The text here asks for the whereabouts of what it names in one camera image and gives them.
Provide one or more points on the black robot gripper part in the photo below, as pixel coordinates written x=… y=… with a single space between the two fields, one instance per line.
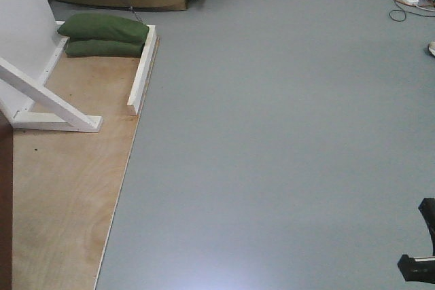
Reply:
x=426 y=208

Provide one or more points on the brown wooden door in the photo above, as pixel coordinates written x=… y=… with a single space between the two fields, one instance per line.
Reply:
x=6 y=202

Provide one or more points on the plywood door base platform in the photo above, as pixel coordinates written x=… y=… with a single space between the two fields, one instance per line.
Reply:
x=67 y=184

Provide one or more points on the grey white sneaker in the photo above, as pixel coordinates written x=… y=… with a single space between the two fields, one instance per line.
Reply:
x=431 y=48

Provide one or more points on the white edge board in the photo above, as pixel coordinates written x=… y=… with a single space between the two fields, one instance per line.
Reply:
x=140 y=82

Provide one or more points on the lower green sandbag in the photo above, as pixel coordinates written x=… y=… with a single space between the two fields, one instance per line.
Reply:
x=95 y=47

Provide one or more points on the green sandbag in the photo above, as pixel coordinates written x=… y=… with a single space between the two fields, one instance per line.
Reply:
x=104 y=27
x=95 y=47

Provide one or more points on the upper green sandbag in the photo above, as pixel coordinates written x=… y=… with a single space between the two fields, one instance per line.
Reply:
x=104 y=27

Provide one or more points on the white diagonal brace frame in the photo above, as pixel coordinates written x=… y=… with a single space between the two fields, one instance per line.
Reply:
x=62 y=116

